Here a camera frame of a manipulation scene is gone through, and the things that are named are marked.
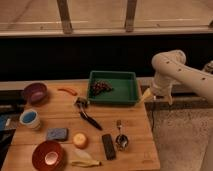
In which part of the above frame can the red bowl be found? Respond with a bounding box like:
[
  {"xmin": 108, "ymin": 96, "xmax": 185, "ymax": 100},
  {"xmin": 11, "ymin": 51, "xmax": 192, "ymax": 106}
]
[{"xmin": 32, "ymin": 140, "xmax": 64, "ymax": 171}]

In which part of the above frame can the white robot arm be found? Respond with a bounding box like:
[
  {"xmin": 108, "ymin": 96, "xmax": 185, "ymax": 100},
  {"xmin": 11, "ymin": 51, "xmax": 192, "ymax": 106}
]
[{"xmin": 142, "ymin": 50, "xmax": 213, "ymax": 171}]

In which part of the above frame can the green plastic tray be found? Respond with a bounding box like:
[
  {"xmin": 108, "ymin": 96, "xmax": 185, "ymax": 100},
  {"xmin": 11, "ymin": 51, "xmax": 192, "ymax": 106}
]
[{"xmin": 87, "ymin": 71, "xmax": 139, "ymax": 105}]

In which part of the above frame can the dark grape bunch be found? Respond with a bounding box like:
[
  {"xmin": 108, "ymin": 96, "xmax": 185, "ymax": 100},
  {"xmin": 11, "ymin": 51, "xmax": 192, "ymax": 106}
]
[{"xmin": 90, "ymin": 81, "xmax": 113, "ymax": 96}]

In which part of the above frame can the metal spoon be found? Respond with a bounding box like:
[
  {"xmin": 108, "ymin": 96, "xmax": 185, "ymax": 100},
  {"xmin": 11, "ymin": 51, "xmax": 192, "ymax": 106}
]
[{"xmin": 115, "ymin": 134, "xmax": 129, "ymax": 151}]

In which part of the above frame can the black remote control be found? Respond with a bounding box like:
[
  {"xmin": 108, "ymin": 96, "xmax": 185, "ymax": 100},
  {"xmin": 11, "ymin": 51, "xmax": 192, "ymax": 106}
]
[{"xmin": 102, "ymin": 134, "xmax": 116, "ymax": 160}]

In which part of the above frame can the orange round fruit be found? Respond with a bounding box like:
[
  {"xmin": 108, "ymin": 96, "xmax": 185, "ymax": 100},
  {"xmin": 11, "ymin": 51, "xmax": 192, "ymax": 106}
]
[{"xmin": 73, "ymin": 133, "xmax": 88, "ymax": 149}]

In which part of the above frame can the blue sponge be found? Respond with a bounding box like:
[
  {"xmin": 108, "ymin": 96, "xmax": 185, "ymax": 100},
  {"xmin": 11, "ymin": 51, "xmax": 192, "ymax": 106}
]
[{"xmin": 46, "ymin": 128, "xmax": 68, "ymax": 141}]

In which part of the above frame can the purple bowl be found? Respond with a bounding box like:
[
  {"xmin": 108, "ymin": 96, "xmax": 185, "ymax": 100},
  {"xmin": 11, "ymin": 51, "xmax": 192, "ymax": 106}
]
[{"xmin": 22, "ymin": 82, "xmax": 48, "ymax": 104}]

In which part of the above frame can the blue and white cup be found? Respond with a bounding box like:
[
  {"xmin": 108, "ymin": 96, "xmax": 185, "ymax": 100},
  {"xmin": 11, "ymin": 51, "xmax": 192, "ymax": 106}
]
[{"xmin": 19, "ymin": 109, "xmax": 41, "ymax": 130}]

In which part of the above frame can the black handled brush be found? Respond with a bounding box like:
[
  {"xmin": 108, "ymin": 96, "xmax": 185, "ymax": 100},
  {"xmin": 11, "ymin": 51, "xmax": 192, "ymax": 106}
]
[{"xmin": 75, "ymin": 97, "xmax": 102, "ymax": 131}]

